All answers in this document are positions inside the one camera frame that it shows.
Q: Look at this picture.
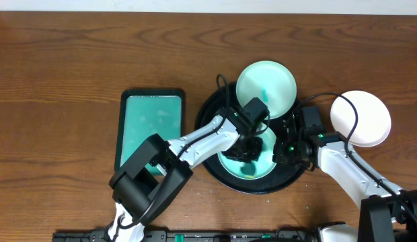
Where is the dark green sponge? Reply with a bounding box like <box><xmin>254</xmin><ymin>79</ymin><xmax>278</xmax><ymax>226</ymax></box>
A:
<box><xmin>239</xmin><ymin>163</ymin><xmax>257</xmax><ymax>179</ymax></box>

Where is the mint green plate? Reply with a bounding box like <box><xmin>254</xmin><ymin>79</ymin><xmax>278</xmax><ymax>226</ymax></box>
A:
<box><xmin>218</xmin><ymin>128</ymin><xmax>276</xmax><ymax>180</ymax></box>

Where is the mint plate with stain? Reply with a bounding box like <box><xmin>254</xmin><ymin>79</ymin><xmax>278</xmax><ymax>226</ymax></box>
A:
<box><xmin>235</xmin><ymin>60</ymin><xmax>297</xmax><ymax>119</ymax></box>

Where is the white plate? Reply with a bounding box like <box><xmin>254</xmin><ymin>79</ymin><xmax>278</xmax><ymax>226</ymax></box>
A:
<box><xmin>330</xmin><ymin>90</ymin><xmax>391</xmax><ymax>147</ymax></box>

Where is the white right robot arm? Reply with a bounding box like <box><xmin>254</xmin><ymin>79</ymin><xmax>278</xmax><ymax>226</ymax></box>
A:
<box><xmin>273</xmin><ymin>112</ymin><xmax>417</xmax><ymax>241</ymax></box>

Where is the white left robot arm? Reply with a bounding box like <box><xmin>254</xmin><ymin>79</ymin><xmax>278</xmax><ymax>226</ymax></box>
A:
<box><xmin>108</xmin><ymin>107</ymin><xmax>269</xmax><ymax>241</ymax></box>

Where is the round black tray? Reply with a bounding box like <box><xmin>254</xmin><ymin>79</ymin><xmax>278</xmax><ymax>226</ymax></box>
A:
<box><xmin>194</xmin><ymin>81</ymin><xmax>309</xmax><ymax>195</ymax></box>

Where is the black rectangular soap tray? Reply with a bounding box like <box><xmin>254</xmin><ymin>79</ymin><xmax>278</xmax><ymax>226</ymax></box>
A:
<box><xmin>114</xmin><ymin>88</ymin><xmax>186</xmax><ymax>171</ymax></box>

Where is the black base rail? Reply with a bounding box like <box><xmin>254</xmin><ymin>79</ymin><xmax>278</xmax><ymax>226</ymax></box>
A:
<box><xmin>51</xmin><ymin>227</ymin><xmax>319</xmax><ymax>242</ymax></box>

